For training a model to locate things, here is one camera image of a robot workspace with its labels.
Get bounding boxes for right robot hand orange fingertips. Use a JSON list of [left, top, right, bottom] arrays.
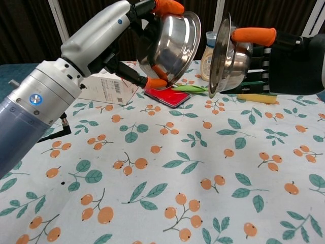
[[219, 27, 325, 97]]

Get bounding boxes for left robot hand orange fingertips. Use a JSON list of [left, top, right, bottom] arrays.
[[60, 0, 185, 88]]

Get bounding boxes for stainless steel bowl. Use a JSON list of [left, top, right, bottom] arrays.
[[207, 12, 254, 99], [136, 11, 202, 90]]

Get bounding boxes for floral tablecloth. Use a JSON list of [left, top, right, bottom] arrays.
[[0, 59, 325, 244]]

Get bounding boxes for yellow green sponge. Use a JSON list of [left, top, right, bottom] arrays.
[[236, 93, 279, 105]]

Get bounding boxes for white red cardboard box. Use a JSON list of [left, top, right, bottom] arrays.
[[77, 73, 140, 106]]

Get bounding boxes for beige dressing bottle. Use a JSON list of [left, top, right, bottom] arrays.
[[200, 31, 219, 82]]

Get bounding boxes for red ink pad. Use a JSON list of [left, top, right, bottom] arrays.
[[143, 86, 191, 110]]

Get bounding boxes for pink artificial tulip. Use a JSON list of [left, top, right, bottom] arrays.
[[171, 84, 211, 97]]

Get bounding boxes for white frame post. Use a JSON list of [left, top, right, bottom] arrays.
[[302, 0, 325, 36], [214, 0, 227, 34], [48, 0, 71, 43]]

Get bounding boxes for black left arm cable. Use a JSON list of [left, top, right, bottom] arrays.
[[38, 113, 73, 143]]

